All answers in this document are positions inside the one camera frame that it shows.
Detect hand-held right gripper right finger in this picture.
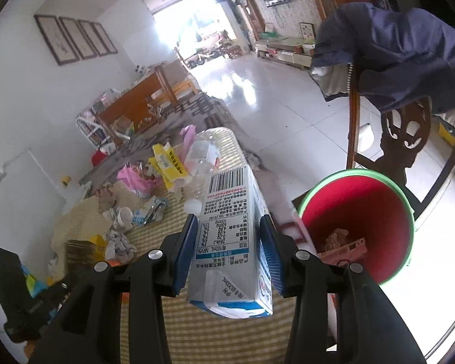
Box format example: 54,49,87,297
258,214,427,364

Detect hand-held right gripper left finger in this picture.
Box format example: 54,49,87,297
28,213,200,364

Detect white blue milk carton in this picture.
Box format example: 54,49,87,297
187,164,274,318

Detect pink snack bag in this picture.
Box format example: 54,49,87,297
117,163,159,200

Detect yellow sponge cloth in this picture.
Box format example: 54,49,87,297
152,142,191,191

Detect red bin with green rim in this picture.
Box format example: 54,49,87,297
296,169,416,287

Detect blue white wrapper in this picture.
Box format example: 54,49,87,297
132,197,168,227

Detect crumpled white paper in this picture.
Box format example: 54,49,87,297
105,231,137,263

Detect crumpled brown paper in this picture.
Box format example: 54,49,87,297
322,228,352,253

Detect crushed white paper cup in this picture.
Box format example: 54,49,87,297
106,207,134,232

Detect pink carton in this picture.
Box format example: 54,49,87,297
318,237,367,270

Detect small cardboard box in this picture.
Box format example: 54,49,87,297
65,239,96,267

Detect small yellow wrapper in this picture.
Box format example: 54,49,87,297
89,234,109,255

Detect beige checked tablecloth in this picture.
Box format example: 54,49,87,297
51,127,300,364

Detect clear plastic bottle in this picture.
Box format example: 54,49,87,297
181,130,221,214

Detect crumpled pink-white wrapper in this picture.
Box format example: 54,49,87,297
96,186,119,210

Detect pink plastic bag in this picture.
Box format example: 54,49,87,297
179,126,196,149

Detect wooden bench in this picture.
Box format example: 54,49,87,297
99,64,198,148

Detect white shelf rack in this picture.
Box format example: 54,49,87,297
76,91,119,148

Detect dark carved wooden chair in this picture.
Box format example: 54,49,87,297
345,61,455,221

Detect low television cabinet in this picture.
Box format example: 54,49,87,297
255,37,315,71

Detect wooden room divider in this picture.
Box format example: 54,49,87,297
220,0,266,46

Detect blue jacket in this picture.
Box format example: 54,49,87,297
310,2,455,113

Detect framed wall picture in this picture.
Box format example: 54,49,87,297
92,23,118,54
59,17,98,60
78,20,109,57
34,15,80,66

